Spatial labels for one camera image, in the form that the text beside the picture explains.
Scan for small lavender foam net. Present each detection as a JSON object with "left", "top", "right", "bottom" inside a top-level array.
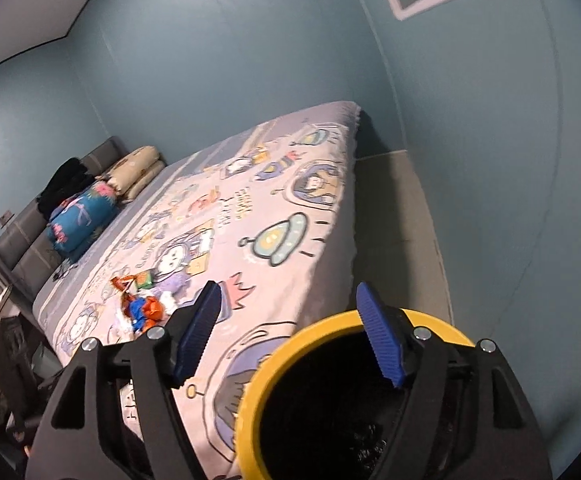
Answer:
[{"left": 152, "top": 272, "right": 191, "bottom": 304}]

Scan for orange peel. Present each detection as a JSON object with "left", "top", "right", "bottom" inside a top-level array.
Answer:
[{"left": 141, "top": 296, "right": 164, "bottom": 332}]

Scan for green snack packet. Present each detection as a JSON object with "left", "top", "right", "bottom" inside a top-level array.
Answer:
[{"left": 134, "top": 269, "right": 156, "bottom": 290}]

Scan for white tissue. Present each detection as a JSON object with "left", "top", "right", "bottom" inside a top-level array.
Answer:
[{"left": 159, "top": 290, "right": 179, "bottom": 316}]

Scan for blue paper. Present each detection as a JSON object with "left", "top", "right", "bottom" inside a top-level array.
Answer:
[{"left": 126, "top": 297, "right": 146, "bottom": 333}]

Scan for orange snack wrapper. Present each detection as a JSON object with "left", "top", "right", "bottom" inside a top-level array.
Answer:
[{"left": 110, "top": 275, "right": 135, "bottom": 306}]

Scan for yellow rim trash bin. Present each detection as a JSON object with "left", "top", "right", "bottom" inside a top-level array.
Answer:
[{"left": 236, "top": 311, "right": 488, "bottom": 479}]

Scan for cartoon print bed sheet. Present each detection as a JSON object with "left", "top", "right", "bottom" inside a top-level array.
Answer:
[{"left": 33, "top": 101, "right": 361, "bottom": 479}]

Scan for beige folded quilt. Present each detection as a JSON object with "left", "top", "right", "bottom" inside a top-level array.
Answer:
[{"left": 98, "top": 145, "right": 166, "bottom": 203}]

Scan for blue floral folded quilt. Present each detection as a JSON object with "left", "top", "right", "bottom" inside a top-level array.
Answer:
[{"left": 46, "top": 180, "right": 119, "bottom": 263}]

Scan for black clothing on quilt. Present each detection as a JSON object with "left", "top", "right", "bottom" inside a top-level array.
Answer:
[{"left": 36, "top": 157, "right": 95, "bottom": 221}]

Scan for grey upholstered headboard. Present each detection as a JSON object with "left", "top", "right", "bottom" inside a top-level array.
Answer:
[{"left": 0, "top": 136, "right": 128, "bottom": 304}]

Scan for black cables on bed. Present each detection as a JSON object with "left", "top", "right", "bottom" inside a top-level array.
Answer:
[{"left": 52, "top": 259, "right": 79, "bottom": 282}]

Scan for wall power outlet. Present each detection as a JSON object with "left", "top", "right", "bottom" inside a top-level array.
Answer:
[{"left": 0, "top": 210, "right": 14, "bottom": 228}]

